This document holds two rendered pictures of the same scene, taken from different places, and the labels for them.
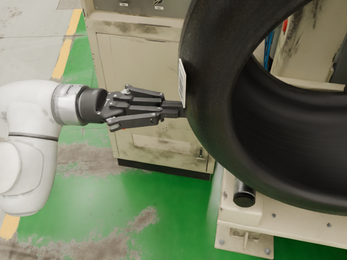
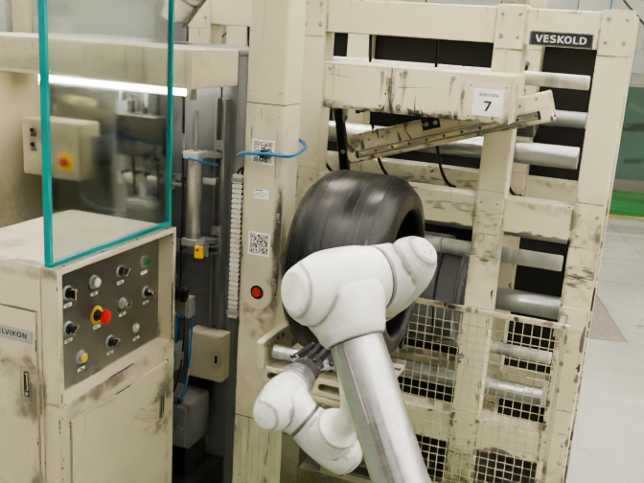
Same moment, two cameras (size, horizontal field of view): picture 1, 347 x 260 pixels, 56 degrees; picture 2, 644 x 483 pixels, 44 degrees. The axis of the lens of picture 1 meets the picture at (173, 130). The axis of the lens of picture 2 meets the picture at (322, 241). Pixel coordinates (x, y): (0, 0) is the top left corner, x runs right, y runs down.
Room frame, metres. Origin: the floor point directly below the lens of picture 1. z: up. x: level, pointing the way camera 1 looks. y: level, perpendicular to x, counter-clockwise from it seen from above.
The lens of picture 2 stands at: (0.17, 2.09, 1.88)
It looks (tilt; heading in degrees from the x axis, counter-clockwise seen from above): 15 degrees down; 279
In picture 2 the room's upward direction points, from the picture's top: 4 degrees clockwise
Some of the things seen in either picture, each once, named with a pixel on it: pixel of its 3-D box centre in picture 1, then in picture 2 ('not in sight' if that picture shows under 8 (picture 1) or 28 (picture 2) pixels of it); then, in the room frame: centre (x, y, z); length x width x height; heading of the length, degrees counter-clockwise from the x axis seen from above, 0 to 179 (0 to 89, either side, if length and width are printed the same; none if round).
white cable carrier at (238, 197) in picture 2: not in sight; (239, 246); (0.84, -0.34, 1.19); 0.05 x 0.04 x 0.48; 78
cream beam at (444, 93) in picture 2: not in sight; (423, 91); (0.31, -0.58, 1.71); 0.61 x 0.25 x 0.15; 168
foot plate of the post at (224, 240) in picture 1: (245, 225); not in sight; (0.75, -0.35, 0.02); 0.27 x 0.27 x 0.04; 78
